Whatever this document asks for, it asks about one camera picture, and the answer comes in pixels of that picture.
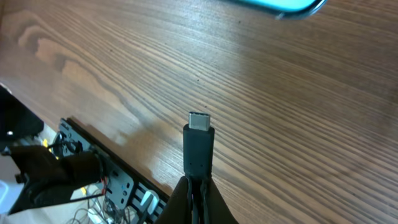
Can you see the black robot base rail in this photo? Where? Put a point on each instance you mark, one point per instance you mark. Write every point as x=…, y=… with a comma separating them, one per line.
x=128, y=196

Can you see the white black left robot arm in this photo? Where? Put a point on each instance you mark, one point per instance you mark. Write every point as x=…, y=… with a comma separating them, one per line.
x=42, y=180

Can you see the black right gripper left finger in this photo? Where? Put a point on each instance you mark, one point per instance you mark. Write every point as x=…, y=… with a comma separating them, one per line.
x=178, y=209

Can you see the blue screen Galaxy smartphone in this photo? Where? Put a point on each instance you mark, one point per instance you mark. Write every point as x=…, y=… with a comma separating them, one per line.
x=283, y=9

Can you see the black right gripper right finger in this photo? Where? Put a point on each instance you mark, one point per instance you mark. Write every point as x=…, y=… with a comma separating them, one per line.
x=214, y=209

